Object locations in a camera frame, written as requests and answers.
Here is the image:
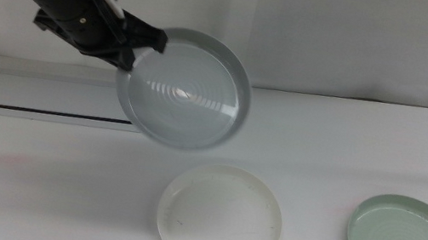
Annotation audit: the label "white shallow bowl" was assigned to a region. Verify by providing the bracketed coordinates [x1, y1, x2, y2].
[152, 155, 291, 240]

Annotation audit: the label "white table cable flap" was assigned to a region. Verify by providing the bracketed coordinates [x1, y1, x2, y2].
[0, 64, 147, 139]

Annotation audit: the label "white backdrop curtain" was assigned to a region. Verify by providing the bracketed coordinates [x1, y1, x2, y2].
[0, 0, 428, 125]

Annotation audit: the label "grey shallow bowl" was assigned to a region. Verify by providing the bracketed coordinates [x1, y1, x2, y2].
[106, 18, 262, 159]

